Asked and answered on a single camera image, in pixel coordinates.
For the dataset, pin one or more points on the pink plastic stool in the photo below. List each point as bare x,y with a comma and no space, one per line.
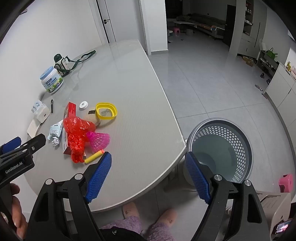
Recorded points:
286,182

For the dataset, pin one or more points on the cardboard box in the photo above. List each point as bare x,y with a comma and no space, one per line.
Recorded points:
248,61

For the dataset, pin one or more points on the beige plush ball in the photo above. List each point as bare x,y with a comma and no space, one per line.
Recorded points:
93,118

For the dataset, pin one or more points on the full cream milk powder jar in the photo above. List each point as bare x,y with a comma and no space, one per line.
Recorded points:
52,83

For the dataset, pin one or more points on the person's purple fuzzy pants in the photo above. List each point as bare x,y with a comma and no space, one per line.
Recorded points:
129,226

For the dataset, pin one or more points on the pink mesh net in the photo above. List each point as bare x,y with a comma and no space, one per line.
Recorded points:
99,140

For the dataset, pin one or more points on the low white table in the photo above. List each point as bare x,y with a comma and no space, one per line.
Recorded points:
183,22

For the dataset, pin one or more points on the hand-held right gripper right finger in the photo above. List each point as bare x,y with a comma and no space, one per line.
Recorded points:
197,178

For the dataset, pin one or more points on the small pink stool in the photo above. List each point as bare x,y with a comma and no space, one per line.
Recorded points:
177,30

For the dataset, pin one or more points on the paper notebook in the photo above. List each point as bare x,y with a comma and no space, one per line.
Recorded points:
33,127

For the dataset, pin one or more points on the smartphone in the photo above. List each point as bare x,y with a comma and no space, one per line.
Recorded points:
282,226

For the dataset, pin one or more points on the white door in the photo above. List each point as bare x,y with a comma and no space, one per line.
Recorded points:
108,11

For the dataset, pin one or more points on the green handbag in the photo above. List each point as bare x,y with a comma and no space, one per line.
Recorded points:
271,54

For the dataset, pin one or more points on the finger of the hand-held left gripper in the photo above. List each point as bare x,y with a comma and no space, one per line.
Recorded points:
10,143
34,141

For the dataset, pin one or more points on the grey shoe rack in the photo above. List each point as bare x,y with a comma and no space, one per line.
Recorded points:
266,63

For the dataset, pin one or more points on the white low cabinet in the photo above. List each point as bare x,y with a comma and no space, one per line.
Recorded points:
281,85

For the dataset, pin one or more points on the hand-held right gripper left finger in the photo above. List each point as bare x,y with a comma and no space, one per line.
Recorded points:
99,176

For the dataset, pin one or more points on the person's left hand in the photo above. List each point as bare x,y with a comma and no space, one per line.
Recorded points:
16,208

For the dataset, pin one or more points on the tissue pack in plastic wrap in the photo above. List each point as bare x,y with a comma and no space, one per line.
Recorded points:
41,112

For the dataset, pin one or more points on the black pen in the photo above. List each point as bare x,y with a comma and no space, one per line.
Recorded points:
52,106

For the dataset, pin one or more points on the yellow foam stick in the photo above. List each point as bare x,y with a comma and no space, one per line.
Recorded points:
93,157

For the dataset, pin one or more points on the red plastic bag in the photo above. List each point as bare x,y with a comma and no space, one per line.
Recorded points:
76,129

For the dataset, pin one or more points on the dark sofa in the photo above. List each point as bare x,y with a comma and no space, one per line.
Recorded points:
203,22

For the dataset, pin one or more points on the small white round bottle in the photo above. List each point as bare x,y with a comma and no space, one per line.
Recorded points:
84,104

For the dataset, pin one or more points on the grey perforated trash basket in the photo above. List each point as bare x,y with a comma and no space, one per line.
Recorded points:
231,129

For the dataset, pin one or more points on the crumpled white paper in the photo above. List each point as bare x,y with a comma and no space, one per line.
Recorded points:
56,141

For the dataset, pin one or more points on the blue and white packet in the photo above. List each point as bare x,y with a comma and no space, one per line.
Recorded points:
55,131

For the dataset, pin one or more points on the red toothpaste box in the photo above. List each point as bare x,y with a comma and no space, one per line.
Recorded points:
70,110

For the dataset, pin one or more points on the tall grey cabinet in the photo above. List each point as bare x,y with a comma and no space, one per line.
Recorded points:
251,34

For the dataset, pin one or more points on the yellow plastic bowl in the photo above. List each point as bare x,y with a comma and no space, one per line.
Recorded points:
113,113

